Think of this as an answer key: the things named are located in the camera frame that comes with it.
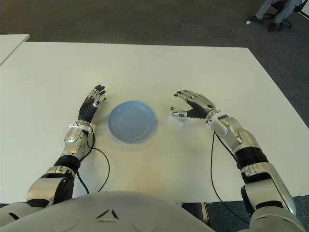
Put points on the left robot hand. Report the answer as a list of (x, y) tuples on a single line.
[(87, 110)]

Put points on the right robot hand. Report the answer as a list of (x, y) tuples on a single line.
[(201, 105)]

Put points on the white charger plug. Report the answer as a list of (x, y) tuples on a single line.
[(177, 121)]

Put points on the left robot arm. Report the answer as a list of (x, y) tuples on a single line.
[(72, 149)]

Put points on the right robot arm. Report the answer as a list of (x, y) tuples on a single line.
[(251, 149)]

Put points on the blue round plate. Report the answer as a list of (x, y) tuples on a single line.
[(132, 122)]

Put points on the white side table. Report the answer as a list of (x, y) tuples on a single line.
[(10, 47)]

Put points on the grey robot torso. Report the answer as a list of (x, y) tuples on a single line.
[(108, 215)]

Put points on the black office chair base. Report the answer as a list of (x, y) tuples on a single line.
[(270, 15)]

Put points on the seated person legs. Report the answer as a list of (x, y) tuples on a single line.
[(281, 10)]

